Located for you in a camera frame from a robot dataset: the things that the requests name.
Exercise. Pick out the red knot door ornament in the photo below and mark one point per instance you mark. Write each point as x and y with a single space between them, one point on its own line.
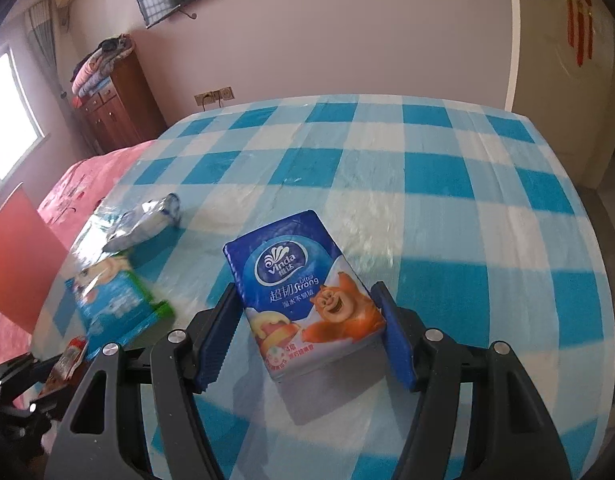
580 20

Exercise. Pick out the blue packet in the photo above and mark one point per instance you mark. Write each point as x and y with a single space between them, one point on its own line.
112 300

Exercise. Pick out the red snack packet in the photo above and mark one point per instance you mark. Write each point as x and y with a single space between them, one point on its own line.
67 365

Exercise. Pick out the blue checked tablecloth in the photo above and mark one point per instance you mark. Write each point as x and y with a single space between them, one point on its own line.
437 210

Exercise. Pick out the brown wooden cabinet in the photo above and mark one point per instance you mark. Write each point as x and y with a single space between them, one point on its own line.
127 105

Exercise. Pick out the pile of folded clothes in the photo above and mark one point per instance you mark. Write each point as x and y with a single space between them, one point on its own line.
97 67

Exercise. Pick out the pink bedsheet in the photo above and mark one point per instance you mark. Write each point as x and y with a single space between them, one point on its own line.
77 185

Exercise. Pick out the silver foil packet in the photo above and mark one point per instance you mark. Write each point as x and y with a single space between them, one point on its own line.
147 220

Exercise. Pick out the white door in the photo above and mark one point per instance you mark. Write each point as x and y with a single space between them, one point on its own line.
552 85

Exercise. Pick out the wall socket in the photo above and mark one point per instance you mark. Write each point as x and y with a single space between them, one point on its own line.
212 96

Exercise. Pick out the grey curtain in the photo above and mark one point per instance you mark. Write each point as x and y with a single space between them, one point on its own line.
42 35

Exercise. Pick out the window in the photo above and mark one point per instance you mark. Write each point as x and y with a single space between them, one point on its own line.
7 110

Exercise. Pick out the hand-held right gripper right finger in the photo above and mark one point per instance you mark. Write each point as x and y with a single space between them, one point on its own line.
395 340

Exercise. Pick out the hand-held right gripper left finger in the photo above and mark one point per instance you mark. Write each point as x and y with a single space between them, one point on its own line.
217 340

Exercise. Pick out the blue tissue pack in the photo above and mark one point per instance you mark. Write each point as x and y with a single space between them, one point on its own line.
297 280

